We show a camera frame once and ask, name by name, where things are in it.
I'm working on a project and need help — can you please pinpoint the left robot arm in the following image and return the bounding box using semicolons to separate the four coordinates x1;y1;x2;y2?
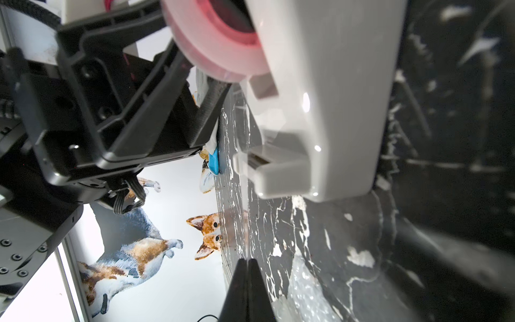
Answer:
1;1;229;311

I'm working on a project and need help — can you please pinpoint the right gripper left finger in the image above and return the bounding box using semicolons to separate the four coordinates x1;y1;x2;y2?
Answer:
218;259;248;322

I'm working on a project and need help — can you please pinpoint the grey tape dispenser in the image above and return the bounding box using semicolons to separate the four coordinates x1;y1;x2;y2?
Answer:
162;1;408;202

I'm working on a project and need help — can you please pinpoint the grey work glove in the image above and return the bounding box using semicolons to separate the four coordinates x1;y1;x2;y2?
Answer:
205;121;219;175

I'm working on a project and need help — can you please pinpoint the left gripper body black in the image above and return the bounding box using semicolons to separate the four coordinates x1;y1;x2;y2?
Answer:
7;0;202;202

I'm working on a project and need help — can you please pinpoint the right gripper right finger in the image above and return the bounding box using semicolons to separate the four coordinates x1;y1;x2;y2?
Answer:
247;259;276;322

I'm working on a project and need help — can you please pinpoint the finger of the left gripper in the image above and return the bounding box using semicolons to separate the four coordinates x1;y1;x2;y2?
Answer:
80;41;193;161
176;80;231;147

